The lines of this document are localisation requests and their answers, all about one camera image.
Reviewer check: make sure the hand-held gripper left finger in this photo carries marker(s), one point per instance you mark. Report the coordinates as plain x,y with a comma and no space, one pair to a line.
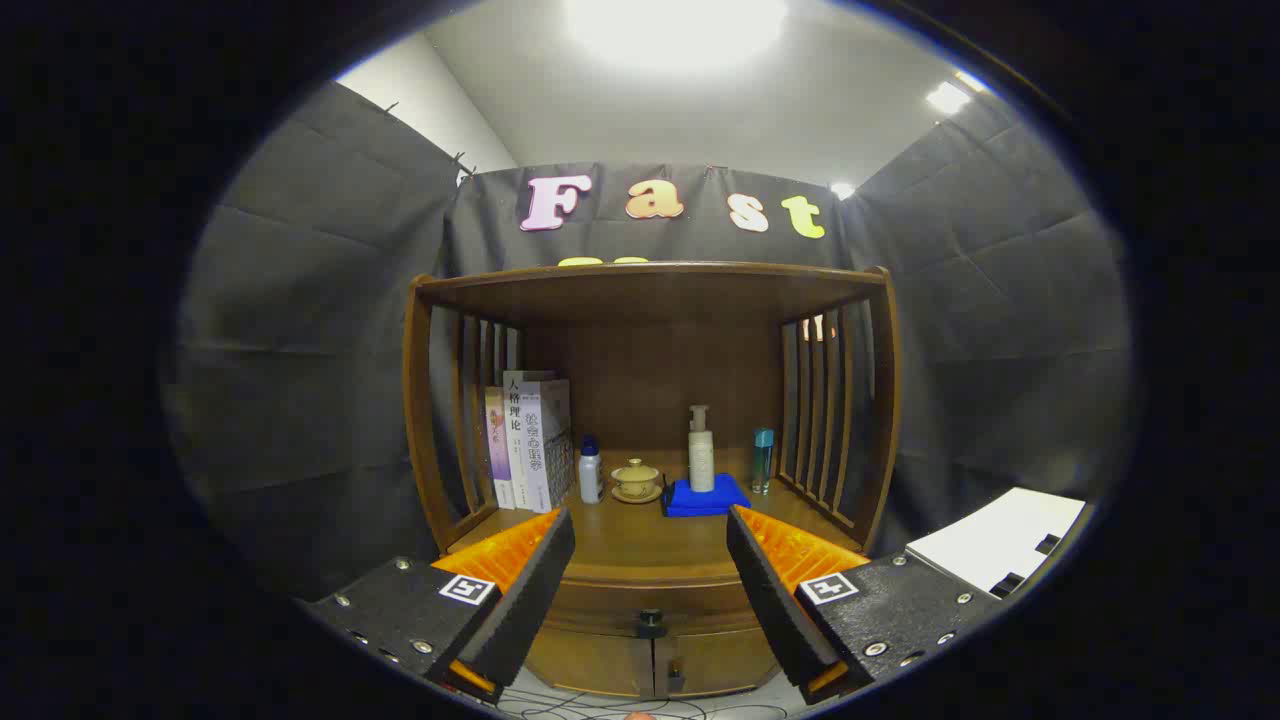
530,600

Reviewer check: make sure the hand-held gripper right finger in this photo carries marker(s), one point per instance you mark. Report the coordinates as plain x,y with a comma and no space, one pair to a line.
775,610

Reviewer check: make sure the brown wooden drawer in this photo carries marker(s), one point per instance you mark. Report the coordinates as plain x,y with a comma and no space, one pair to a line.
610,600

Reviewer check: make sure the black drawer knob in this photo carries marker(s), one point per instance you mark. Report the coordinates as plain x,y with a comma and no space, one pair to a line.
651,624

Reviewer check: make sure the wooden cabinet door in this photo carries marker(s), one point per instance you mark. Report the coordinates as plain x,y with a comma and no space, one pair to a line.
595,662
720,662

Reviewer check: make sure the wooden countertop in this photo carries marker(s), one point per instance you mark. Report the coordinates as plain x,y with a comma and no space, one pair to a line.
640,540

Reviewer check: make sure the brown wooden cabinet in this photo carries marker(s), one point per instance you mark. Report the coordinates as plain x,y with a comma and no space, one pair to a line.
650,370

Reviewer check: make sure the blue cloth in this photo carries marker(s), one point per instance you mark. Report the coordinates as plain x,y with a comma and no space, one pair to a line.
705,502

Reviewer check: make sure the white bottle blue cap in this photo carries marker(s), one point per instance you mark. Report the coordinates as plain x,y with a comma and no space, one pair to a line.
590,475

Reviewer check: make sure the teal glass bottle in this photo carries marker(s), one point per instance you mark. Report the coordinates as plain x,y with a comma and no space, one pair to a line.
762,465

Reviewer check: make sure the pink book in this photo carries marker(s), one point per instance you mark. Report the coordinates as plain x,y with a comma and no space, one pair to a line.
497,450

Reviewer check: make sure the yellow lidded teacup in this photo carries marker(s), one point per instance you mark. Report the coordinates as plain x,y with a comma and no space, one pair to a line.
636,480

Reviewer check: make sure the thin white book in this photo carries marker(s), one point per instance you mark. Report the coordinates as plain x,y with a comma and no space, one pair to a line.
513,440

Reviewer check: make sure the white pump bottle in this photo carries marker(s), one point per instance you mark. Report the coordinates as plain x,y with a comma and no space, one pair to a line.
701,460

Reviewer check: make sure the small ceiling light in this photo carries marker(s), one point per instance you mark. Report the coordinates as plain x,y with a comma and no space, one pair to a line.
948,97

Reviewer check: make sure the large ceiling light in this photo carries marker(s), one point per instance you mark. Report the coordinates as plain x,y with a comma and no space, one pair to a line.
675,30

